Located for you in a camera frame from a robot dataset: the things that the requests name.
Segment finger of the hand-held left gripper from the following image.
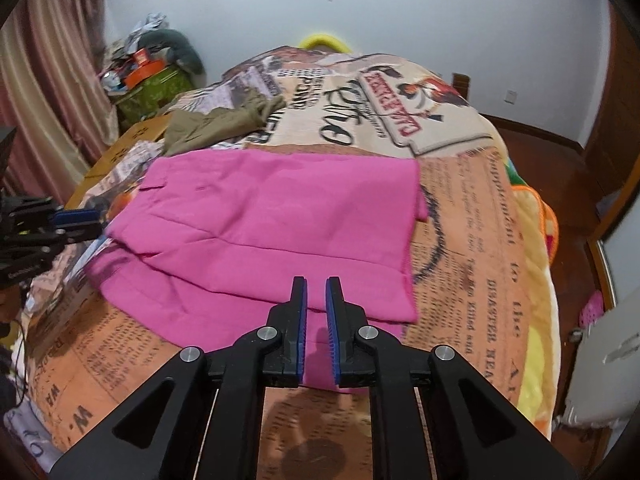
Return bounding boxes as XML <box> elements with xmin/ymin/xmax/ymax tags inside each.
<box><xmin>52</xmin><ymin>208</ymin><xmax>103</xmax><ymax>227</ymax></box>
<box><xmin>50</xmin><ymin>223</ymin><xmax>105</xmax><ymax>247</ymax></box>

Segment grey plush pillow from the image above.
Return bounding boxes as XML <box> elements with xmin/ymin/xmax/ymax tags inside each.
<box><xmin>137</xmin><ymin>27</ymin><xmax>205</xmax><ymax>77</ymax></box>

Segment cardboard box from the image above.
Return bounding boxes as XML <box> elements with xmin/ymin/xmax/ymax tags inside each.
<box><xmin>65</xmin><ymin>112</ymin><xmax>174</xmax><ymax>211</ymax></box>

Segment yellow round cushion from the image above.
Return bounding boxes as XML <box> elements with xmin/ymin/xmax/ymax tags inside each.
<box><xmin>300</xmin><ymin>34</ymin><xmax>351</xmax><ymax>54</ymax></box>

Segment pink slipper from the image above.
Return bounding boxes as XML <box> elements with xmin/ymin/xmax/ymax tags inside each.
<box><xmin>580</xmin><ymin>290</ymin><xmax>607</xmax><ymax>329</ymax></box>

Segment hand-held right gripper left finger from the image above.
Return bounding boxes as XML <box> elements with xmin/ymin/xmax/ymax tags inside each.
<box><xmin>50</xmin><ymin>276</ymin><xmax>308</xmax><ymax>480</ymax></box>

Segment white plastic box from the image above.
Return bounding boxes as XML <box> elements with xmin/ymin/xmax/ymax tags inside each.
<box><xmin>562</xmin><ymin>285</ymin><xmax>640</xmax><ymax>427</ymax></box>

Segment olive green garment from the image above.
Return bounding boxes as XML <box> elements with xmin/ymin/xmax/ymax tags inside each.
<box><xmin>162</xmin><ymin>94</ymin><xmax>289</xmax><ymax>157</ymax></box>

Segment green patterned storage box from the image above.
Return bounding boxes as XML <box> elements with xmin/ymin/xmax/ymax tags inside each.
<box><xmin>112</xmin><ymin>62</ymin><xmax>196</xmax><ymax>136</ymax></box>

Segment crumpled white cloth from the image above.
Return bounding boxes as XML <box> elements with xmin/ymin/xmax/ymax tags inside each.
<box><xmin>126</xmin><ymin>12</ymin><xmax>172</xmax><ymax>52</ymax></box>

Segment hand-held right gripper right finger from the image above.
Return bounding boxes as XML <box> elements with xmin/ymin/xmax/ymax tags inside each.
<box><xmin>325</xmin><ymin>276</ymin><xmax>577</xmax><ymax>480</ymax></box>

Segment yellow orange fleece blanket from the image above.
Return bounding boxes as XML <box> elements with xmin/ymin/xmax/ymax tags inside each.
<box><xmin>497</xmin><ymin>152</ymin><xmax>562</xmax><ymax>443</ymax></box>

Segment orange box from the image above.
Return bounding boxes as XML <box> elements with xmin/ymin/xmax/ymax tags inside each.
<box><xmin>124</xmin><ymin>49</ymin><xmax>167</xmax><ymax>89</ymax></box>

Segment pink pants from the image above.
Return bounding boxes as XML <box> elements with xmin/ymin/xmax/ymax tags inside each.
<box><xmin>84</xmin><ymin>152</ymin><xmax>429</xmax><ymax>391</ymax></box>

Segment wooden wardrobe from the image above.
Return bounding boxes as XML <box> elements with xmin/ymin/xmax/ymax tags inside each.
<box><xmin>584</xmin><ymin>0</ymin><xmax>640</xmax><ymax>197</ymax></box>

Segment striped pink curtain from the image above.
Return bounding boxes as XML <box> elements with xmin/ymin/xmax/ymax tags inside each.
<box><xmin>0</xmin><ymin>0</ymin><xmax>122</xmax><ymax>206</ymax></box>

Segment newspaper print blanket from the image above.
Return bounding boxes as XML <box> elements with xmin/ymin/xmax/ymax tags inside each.
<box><xmin>15</xmin><ymin>46</ymin><xmax>533</xmax><ymax>480</ymax></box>

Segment wooden framed mirror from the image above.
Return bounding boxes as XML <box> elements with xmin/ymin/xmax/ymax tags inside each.
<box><xmin>587</xmin><ymin>200</ymin><xmax>640</xmax><ymax>312</ymax></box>

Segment white printed cloth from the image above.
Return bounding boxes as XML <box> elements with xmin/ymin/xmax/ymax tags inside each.
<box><xmin>0</xmin><ymin>400</ymin><xmax>57</xmax><ymax>477</ymax></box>

